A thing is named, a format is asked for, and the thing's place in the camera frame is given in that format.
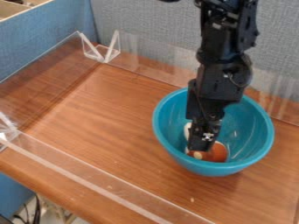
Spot clear acrylic barrier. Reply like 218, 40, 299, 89
0, 112, 215, 224
111, 31, 299, 102

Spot clear acrylic back barrier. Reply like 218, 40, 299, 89
111, 31, 299, 102

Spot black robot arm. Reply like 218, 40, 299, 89
186, 0, 259, 151

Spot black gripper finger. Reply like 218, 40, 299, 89
189, 118, 222, 151
186, 88, 203, 120

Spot brown and white toy mushroom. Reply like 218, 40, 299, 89
183, 122, 229, 163

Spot blue plastic bowl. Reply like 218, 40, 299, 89
153, 87, 275, 177

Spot clear acrylic front barrier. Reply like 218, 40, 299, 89
0, 112, 215, 224

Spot black cables under table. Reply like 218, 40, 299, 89
0, 194, 44, 224

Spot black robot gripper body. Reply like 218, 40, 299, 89
189, 56, 253, 120

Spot blue partition panel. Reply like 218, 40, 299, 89
0, 0, 98, 82

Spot clear acrylic corner bracket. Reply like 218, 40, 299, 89
79, 31, 122, 63

